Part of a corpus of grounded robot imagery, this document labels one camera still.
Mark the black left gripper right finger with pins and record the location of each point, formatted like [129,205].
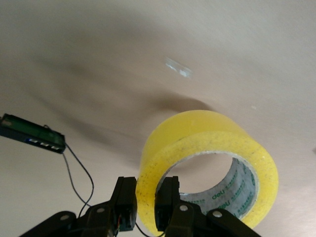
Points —
[168,197]

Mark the clear tape scrap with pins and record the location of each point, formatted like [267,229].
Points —
[179,69]

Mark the small green circuit board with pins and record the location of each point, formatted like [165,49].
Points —
[32,134]

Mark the yellow packing tape roll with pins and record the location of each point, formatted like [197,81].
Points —
[197,128]

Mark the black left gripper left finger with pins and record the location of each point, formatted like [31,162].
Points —
[123,197]

